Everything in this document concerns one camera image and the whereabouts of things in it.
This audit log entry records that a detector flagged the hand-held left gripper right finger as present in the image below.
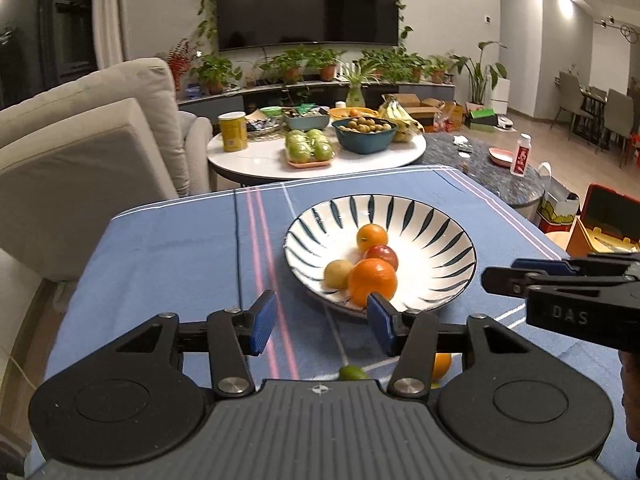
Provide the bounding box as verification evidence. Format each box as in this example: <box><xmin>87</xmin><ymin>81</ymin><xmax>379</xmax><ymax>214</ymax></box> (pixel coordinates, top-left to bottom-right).
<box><xmin>366</xmin><ymin>292</ymin><xmax>531</xmax><ymax>401</ymax></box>

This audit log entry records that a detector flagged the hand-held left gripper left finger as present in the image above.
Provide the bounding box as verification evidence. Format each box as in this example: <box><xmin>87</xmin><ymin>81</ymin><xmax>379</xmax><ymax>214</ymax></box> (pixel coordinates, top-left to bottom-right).
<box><xmin>115</xmin><ymin>290</ymin><xmax>278</xmax><ymax>400</ymax></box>

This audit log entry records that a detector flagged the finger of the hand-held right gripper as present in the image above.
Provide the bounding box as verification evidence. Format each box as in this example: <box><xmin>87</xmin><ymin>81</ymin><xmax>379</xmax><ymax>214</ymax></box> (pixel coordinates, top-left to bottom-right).
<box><xmin>511</xmin><ymin>257</ymin><xmax>592</xmax><ymax>276</ymax></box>
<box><xmin>481</xmin><ymin>266</ymin><xmax>627</xmax><ymax>301</ymax></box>

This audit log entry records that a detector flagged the striped white ceramic bowl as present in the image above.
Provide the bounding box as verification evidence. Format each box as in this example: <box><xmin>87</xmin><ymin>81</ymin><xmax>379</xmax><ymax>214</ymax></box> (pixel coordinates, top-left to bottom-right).
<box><xmin>284</xmin><ymin>194</ymin><xmax>477</xmax><ymax>318</ymax></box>

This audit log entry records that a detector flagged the yellow-orange citrus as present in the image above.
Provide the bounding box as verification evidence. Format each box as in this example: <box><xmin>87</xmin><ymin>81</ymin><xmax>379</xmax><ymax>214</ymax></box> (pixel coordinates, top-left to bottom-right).
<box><xmin>431</xmin><ymin>353</ymin><xmax>453</xmax><ymax>383</ymax></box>

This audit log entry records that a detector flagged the person's right hand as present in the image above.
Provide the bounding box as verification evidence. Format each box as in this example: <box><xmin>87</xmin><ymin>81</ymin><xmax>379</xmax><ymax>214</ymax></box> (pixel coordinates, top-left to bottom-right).
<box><xmin>619</xmin><ymin>350</ymin><xmax>640</xmax><ymax>443</ymax></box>

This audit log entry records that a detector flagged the large orange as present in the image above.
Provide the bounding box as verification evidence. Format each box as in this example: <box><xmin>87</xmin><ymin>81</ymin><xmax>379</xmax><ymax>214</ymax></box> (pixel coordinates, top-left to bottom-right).
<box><xmin>347</xmin><ymin>258</ymin><xmax>399</xmax><ymax>308</ymax></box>

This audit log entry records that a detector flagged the orange box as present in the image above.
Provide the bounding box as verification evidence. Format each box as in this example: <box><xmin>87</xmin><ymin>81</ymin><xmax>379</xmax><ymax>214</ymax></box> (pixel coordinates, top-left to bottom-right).
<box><xmin>565</xmin><ymin>217</ymin><xmax>640</xmax><ymax>261</ymax></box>

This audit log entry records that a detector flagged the white bag yellow print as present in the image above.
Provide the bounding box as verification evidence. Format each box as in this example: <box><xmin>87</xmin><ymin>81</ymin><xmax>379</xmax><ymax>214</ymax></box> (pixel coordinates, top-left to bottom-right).
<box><xmin>535</xmin><ymin>162</ymin><xmax>581</xmax><ymax>233</ymax></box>

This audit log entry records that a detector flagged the yellow pear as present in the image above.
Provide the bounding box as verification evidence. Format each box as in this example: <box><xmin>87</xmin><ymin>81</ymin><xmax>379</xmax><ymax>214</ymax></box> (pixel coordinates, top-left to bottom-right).
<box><xmin>324</xmin><ymin>259</ymin><xmax>356</xmax><ymax>290</ymax></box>

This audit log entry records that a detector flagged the red apple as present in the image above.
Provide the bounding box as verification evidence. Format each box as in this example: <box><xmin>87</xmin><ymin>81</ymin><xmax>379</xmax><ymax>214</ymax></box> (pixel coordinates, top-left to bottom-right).
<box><xmin>363</xmin><ymin>244</ymin><xmax>400</xmax><ymax>271</ymax></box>

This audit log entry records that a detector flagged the small orange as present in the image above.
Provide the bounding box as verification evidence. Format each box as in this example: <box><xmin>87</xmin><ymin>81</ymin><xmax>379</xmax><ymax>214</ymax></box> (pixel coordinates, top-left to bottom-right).
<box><xmin>356</xmin><ymin>223</ymin><xmax>389</xmax><ymax>254</ymax></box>

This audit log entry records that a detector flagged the red black case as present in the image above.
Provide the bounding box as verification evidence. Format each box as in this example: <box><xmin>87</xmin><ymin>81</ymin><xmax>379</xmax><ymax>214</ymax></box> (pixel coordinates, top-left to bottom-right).
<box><xmin>580</xmin><ymin>184</ymin><xmax>640</xmax><ymax>248</ymax></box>

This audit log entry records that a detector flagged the blue striped tablecloth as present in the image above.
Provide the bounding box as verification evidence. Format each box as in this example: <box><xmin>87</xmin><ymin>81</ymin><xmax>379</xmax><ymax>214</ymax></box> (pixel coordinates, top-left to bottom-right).
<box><xmin>30</xmin><ymin>165</ymin><xmax>626</xmax><ymax>480</ymax></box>

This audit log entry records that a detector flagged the dark marble round table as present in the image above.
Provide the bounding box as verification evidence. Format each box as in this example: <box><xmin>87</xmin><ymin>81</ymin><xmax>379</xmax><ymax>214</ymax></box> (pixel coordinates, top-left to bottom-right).
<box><xmin>415</xmin><ymin>132</ymin><xmax>543</xmax><ymax>221</ymax></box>

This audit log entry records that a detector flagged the white bottle red label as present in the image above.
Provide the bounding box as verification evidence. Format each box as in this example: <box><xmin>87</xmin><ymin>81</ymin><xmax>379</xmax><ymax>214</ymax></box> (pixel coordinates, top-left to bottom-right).
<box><xmin>510</xmin><ymin>133</ymin><xmax>533</xmax><ymax>177</ymax></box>

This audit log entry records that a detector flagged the green flat box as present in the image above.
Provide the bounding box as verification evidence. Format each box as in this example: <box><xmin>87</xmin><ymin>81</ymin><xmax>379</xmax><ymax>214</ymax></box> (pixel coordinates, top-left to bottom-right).
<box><xmin>465</xmin><ymin>107</ymin><xmax>501</xmax><ymax>131</ymax></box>

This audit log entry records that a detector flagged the white round coffee table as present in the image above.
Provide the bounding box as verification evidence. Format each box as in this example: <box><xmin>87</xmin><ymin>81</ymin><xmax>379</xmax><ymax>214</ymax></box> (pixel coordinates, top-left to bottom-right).
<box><xmin>206</xmin><ymin>127</ymin><xmax>427</xmax><ymax>187</ymax></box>

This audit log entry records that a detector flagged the grey dining chair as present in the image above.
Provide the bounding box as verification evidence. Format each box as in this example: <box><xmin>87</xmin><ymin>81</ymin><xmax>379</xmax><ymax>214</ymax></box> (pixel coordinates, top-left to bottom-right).
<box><xmin>552</xmin><ymin>71</ymin><xmax>588</xmax><ymax>128</ymax></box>
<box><xmin>597</xmin><ymin>87</ymin><xmax>636</xmax><ymax>161</ymax></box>

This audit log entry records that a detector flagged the dark dining table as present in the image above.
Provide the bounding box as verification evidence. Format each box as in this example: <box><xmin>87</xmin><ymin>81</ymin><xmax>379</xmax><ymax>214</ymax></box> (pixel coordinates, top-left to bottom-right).
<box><xmin>580</xmin><ymin>91</ymin><xmax>608</xmax><ymax>133</ymax></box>

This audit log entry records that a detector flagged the small cardboard box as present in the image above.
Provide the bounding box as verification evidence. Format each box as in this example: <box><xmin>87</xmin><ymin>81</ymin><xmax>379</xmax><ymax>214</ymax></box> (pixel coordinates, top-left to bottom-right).
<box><xmin>440</xmin><ymin>101</ymin><xmax>466</xmax><ymax>133</ymax></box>

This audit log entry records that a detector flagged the white air purifier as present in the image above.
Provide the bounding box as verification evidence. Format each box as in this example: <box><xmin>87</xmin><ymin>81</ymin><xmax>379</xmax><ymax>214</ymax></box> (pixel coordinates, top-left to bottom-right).
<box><xmin>492</xmin><ymin>77</ymin><xmax>512</xmax><ymax>116</ymax></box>

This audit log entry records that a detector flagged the tray of green apples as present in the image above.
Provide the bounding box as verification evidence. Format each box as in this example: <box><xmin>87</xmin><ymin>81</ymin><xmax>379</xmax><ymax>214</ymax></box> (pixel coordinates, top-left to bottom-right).
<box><xmin>285</xmin><ymin>129</ymin><xmax>336</xmax><ymax>168</ymax></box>

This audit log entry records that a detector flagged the teal bowl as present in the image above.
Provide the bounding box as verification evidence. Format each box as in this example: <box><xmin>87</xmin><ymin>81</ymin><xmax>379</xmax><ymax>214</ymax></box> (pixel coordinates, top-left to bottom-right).
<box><xmin>331</xmin><ymin>116</ymin><xmax>397</xmax><ymax>155</ymax></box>

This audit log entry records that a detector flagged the yellow can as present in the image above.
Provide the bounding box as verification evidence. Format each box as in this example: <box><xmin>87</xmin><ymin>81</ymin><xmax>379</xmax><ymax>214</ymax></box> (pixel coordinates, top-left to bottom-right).
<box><xmin>218</xmin><ymin>111</ymin><xmax>249</xmax><ymax>153</ymax></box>

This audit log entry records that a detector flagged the bunch of bananas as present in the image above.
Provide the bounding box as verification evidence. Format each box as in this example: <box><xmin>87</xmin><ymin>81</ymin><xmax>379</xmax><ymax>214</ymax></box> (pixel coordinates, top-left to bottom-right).
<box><xmin>377</xmin><ymin>97</ymin><xmax>426</xmax><ymax>142</ymax></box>

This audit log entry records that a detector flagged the large cardboard box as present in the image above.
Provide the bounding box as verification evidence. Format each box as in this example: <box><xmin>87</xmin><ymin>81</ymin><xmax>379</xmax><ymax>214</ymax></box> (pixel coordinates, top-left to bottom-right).
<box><xmin>395</xmin><ymin>92</ymin><xmax>446</xmax><ymax>121</ymax></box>

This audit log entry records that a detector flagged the pile of longans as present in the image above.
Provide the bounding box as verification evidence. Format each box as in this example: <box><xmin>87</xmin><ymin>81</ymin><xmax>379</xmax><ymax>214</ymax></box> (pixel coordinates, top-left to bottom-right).
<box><xmin>337</xmin><ymin>117</ymin><xmax>393</xmax><ymax>134</ymax></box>

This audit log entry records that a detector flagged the pile of snack packets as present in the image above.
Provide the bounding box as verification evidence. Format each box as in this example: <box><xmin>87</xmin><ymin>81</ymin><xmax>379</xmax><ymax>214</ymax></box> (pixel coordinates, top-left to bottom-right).
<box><xmin>245</xmin><ymin>110</ymin><xmax>286</xmax><ymax>133</ymax></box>

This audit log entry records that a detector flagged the tall leafy plant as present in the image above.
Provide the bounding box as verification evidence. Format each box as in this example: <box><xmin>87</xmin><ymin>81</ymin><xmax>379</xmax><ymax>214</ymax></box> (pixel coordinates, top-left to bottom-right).
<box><xmin>452</xmin><ymin>40</ymin><xmax>508</xmax><ymax>106</ymax></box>

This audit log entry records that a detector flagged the light teal container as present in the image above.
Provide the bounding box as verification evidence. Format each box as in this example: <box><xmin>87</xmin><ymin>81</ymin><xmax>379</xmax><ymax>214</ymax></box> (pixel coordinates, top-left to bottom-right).
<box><xmin>282</xmin><ymin>110</ymin><xmax>331</xmax><ymax>131</ymax></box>

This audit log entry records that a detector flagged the yellow basket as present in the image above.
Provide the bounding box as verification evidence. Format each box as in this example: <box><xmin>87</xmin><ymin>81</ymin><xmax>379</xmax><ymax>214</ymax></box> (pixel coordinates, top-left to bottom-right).
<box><xmin>327</xmin><ymin>106</ymin><xmax>381</xmax><ymax>122</ymax></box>

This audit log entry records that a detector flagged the grey television cabinet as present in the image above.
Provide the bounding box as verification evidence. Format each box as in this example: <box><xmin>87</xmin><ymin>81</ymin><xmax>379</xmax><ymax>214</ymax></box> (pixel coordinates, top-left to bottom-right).
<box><xmin>177</xmin><ymin>80</ymin><xmax>456</xmax><ymax>111</ymax></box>

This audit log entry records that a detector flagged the glass vase with plant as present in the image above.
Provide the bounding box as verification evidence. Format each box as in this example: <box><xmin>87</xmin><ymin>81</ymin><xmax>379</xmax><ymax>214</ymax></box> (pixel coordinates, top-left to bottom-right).
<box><xmin>340</xmin><ymin>60</ymin><xmax>381</xmax><ymax>108</ymax></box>

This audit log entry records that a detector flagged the beige sofa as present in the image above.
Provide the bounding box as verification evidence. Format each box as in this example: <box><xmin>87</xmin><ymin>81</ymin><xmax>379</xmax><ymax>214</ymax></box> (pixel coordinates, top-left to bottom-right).
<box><xmin>0</xmin><ymin>57</ymin><xmax>213</xmax><ymax>281</ymax></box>

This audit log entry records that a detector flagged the row of potted green plants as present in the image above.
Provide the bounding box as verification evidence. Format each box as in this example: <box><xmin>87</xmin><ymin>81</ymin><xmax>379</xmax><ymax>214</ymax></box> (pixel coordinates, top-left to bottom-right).
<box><xmin>192</xmin><ymin>46</ymin><xmax>458</xmax><ymax>96</ymax></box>

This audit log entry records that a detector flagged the red berry plant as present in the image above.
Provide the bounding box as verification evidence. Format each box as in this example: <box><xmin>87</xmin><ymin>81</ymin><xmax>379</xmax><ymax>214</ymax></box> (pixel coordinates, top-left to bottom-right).
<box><xmin>167</xmin><ymin>40</ymin><xmax>201</xmax><ymax>92</ymax></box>

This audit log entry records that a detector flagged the hanging green vine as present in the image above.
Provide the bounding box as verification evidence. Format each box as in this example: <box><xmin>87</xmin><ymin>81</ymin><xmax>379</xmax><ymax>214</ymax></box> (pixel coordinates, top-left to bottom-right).
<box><xmin>392</xmin><ymin>0</ymin><xmax>413</xmax><ymax>51</ymax></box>
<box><xmin>197</xmin><ymin>0</ymin><xmax>226</xmax><ymax>56</ymax></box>

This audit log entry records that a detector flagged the black television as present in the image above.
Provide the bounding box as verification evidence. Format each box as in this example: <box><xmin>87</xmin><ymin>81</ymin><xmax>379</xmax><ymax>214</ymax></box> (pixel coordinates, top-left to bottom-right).
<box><xmin>216</xmin><ymin>0</ymin><xmax>401</xmax><ymax>52</ymax></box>

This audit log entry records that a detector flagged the beige curtain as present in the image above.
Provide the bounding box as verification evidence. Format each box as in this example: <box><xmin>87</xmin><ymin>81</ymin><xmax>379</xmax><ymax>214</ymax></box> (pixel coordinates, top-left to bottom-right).
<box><xmin>92</xmin><ymin>0</ymin><xmax>126</xmax><ymax>68</ymax></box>

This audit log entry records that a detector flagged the dark window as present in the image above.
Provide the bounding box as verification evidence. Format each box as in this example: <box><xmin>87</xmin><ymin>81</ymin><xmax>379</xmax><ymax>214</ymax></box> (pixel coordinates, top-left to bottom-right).
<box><xmin>37</xmin><ymin>0</ymin><xmax>98</xmax><ymax>78</ymax></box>

